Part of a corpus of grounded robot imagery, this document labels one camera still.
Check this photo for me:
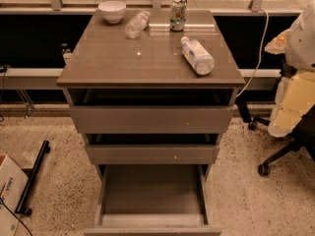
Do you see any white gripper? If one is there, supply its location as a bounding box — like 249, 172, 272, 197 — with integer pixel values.
265, 29, 315, 138

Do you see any blue label plastic bottle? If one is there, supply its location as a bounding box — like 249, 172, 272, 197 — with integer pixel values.
181, 36, 215, 76

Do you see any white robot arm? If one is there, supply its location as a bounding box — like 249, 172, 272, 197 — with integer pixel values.
265, 1, 315, 138

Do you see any grey top drawer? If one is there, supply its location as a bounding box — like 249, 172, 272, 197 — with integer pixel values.
70, 88, 232, 134

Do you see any grey drawer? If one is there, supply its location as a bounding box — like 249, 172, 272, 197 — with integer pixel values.
70, 88, 232, 134
86, 134, 220, 164
85, 164, 221, 236

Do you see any grey drawer cabinet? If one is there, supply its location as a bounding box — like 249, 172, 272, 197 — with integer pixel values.
56, 9, 246, 236

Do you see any clear crushed plastic bottle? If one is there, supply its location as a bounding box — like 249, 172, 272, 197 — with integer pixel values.
125, 11, 151, 39

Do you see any grey bottom drawer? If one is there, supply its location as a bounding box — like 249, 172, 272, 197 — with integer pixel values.
85, 164, 221, 236

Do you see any grey middle drawer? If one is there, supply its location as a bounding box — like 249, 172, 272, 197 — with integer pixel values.
86, 134, 220, 164

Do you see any small bottle behind cabinet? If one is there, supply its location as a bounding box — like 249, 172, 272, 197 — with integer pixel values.
61, 43, 72, 63

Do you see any black office chair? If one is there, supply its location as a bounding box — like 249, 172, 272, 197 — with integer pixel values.
235, 62, 315, 177

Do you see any colourful drink can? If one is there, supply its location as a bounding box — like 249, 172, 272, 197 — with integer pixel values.
170, 0, 187, 31

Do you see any white ceramic bowl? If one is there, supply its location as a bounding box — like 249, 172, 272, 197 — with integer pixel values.
98, 1, 126, 24

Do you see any cardboard box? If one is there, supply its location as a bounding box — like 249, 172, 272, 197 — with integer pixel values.
0, 155, 28, 236

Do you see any black metal bar stand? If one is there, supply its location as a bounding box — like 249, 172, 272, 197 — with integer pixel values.
15, 141, 50, 216

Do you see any white cable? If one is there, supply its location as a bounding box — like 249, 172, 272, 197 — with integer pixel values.
235, 9, 270, 98

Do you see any black cable on floor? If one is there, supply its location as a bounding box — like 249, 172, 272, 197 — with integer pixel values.
0, 197, 33, 236

